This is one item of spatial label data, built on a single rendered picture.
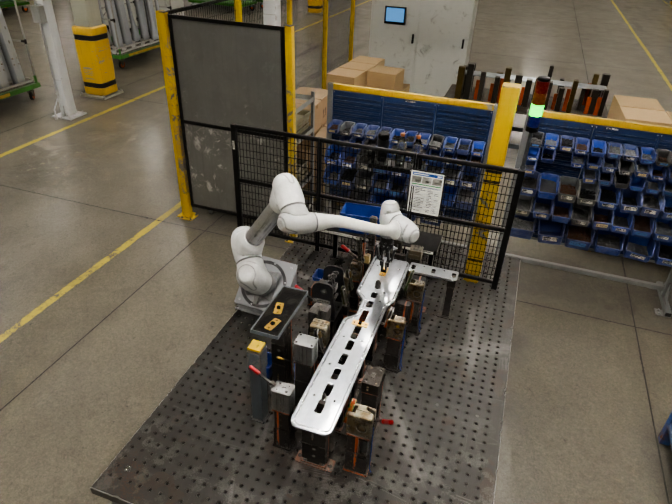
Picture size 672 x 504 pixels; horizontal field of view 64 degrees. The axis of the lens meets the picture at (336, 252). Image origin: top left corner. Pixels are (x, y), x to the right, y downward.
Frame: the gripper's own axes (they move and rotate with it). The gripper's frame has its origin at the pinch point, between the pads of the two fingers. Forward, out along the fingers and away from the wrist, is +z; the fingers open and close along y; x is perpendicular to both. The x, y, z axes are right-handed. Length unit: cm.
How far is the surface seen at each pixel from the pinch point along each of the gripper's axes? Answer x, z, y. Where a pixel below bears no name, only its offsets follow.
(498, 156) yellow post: 58, -53, 49
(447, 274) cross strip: 15.1, 6.6, 34.9
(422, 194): 55, -22, 9
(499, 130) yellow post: 58, -69, 47
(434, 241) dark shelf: 44.5, 3.6, 21.4
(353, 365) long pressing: -76, 6, 6
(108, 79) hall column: 483, 78, -597
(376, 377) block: -82, 4, 19
